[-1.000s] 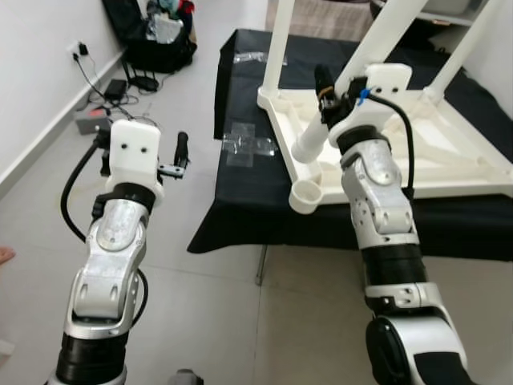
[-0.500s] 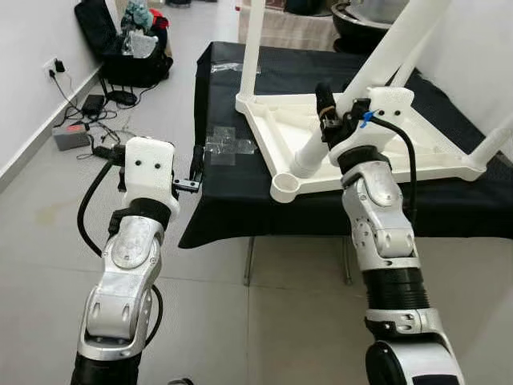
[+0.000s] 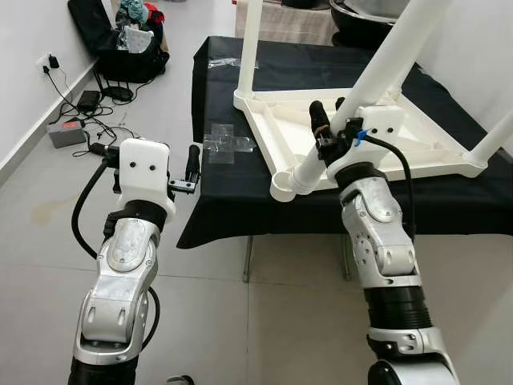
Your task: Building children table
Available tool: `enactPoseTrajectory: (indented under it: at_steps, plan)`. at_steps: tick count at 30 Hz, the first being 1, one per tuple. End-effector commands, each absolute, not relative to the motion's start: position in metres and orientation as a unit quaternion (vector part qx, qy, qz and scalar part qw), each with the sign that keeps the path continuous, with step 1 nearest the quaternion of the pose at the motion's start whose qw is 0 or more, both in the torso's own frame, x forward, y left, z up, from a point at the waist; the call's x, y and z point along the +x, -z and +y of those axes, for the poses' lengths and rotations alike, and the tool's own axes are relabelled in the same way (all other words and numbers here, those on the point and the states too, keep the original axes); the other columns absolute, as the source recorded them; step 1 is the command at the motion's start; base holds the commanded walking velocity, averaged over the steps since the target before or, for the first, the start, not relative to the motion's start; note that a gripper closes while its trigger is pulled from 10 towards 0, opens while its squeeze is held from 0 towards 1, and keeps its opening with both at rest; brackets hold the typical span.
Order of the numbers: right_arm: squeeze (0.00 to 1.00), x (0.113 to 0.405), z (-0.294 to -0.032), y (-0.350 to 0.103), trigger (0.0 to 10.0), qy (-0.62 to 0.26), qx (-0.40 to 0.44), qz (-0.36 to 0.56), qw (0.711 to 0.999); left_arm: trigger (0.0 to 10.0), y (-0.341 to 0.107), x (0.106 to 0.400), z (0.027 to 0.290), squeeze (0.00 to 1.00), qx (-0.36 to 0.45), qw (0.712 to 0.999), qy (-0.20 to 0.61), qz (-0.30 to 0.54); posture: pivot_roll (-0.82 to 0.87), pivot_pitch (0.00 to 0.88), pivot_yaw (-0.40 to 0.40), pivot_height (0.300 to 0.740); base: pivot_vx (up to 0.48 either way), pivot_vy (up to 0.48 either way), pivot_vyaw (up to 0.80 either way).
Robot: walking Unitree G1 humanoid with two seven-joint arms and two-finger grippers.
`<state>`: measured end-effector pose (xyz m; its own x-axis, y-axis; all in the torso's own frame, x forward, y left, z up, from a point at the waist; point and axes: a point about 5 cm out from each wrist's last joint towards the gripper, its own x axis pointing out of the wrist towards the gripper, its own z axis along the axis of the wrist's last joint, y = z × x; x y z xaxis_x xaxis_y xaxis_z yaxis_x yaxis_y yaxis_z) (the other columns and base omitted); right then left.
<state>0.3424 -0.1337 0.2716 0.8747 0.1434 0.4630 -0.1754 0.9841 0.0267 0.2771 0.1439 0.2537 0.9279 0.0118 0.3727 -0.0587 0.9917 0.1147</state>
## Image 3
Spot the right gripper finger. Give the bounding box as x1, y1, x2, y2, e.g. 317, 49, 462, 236
309, 100, 331, 144

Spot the white plastic table leg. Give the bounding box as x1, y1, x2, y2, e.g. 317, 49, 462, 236
236, 0, 264, 101
465, 111, 513, 173
271, 0, 451, 201

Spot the beige cloth covered bench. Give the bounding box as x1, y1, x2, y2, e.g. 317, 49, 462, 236
232, 0, 337, 47

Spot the black round bowl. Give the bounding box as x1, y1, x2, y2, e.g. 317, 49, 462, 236
329, 0, 410, 49

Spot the black router with antennas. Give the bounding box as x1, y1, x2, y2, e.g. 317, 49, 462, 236
95, 68, 135, 103

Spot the black power brick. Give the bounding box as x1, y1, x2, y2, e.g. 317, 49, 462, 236
75, 90, 103, 113

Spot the clear plastic storage box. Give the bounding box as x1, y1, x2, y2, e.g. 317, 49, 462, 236
345, 0, 414, 17

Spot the grey box with red label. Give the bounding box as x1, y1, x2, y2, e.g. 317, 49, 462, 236
46, 119, 87, 151

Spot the clear plastic bag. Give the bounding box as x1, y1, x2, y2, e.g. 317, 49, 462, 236
120, 24, 155, 53

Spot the red cloth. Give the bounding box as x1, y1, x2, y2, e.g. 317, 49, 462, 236
144, 2, 167, 25

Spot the teal cloth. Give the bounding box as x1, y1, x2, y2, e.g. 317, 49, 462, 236
120, 0, 147, 23

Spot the black open suitcase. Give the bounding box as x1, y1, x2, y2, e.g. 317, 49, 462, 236
67, 0, 171, 83

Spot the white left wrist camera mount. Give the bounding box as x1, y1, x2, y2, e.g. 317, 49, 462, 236
107, 138, 177, 221

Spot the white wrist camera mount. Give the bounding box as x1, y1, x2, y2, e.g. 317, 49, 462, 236
107, 138, 177, 221
325, 106, 406, 185

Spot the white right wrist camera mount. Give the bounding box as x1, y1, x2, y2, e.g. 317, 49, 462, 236
325, 106, 406, 185

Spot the grey metal table frame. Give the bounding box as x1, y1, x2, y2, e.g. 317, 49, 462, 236
242, 234, 353, 283

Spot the black wall plug charger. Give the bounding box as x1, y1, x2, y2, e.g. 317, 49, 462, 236
44, 52, 63, 73

